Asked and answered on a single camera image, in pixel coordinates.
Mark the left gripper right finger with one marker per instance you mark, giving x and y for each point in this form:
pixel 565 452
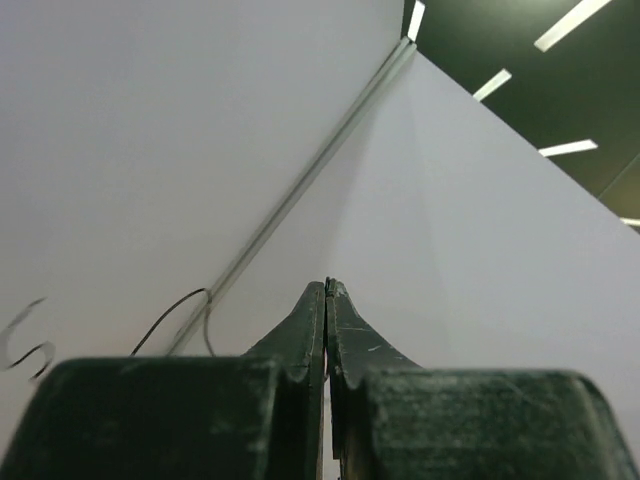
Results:
pixel 393 419

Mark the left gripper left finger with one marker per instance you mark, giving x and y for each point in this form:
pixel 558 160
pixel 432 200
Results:
pixel 258 415

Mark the left aluminium corner post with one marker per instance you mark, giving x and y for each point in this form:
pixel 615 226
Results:
pixel 382 79

